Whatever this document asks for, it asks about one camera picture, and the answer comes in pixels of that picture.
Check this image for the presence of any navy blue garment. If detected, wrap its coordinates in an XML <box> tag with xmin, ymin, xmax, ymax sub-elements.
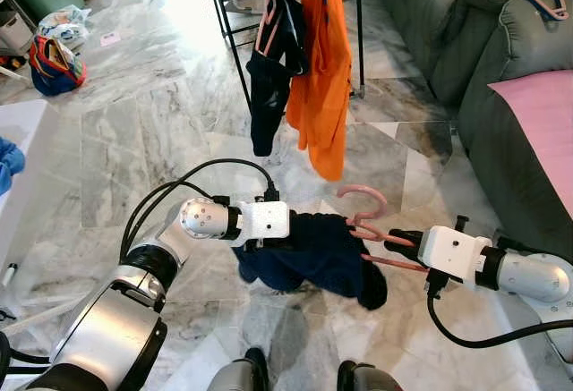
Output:
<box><xmin>235</xmin><ymin>212</ymin><xmax>389</xmax><ymax>311</ymax></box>

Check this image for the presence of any black shirt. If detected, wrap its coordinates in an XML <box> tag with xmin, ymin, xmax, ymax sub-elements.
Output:
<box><xmin>246</xmin><ymin>0</ymin><xmax>310</xmax><ymax>157</ymax></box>

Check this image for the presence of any pink flat sheet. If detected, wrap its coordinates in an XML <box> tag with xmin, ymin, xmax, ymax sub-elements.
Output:
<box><xmin>488</xmin><ymin>69</ymin><xmax>573</xmax><ymax>217</ymax></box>

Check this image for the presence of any orange shirt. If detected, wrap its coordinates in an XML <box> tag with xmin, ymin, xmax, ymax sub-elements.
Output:
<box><xmin>285</xmin><ymin>0</ymin><xmax>353</xmax><ymax>182</ymax></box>

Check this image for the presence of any black metal clothes rack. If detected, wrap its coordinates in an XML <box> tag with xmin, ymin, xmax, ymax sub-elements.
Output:
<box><xmin>204</xmin><ymin>0</ymin><xmax>368</xmax><ymax>110</ymax></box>

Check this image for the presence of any dark green sofa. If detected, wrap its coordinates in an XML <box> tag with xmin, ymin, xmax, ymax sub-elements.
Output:
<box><xmin>372</xmin><ymin>0</ymin><xmax>573</xmax><ymax>262</ymax></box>

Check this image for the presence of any blue shirt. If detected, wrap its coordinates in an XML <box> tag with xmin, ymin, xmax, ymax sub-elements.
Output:
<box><xmin>0</xmin><ymin>138</ymin><xmax>26</xmax><ymax>197</ymax></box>

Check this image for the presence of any blue red backpack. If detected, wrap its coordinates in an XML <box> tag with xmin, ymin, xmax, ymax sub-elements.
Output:
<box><xmin>29</xmin><ymin>35</ymin><xmax>88</xmax><ymax>97</ymax></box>

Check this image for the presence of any white blue plastic pack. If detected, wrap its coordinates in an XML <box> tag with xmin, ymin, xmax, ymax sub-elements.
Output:
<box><xmin>38</xmin><ymin>6</ymin><xmax>92</xmax><ymax>47</ymax></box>

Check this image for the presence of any white storage bin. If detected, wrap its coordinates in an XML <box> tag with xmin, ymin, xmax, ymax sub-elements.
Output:
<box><xmin>0</xmin><ymin>11</ymin><xmax>35</xmax><ymax>54</ymax></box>

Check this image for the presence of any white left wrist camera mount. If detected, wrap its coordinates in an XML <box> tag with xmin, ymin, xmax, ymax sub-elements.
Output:
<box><xmin>237</xmin><ymin>201</ymin><xmax>292</xmax><ymax>242</ymax></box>

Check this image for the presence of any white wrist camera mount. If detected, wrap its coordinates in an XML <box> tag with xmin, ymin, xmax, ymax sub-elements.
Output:
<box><xmin>237</xmin><ymin>201</ymin><xmax>292</xmax><ymax>242</ymax></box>
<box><xmin>418</xmin><ymin>225</ymin><xmax>492</xmax><ymax>283</ymax></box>

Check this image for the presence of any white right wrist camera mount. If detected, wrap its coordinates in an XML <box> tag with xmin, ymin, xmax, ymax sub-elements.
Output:
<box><xmin>418</xmin><ymin>225</ymin><xmax>492</xmax><ymax>283</ymax></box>

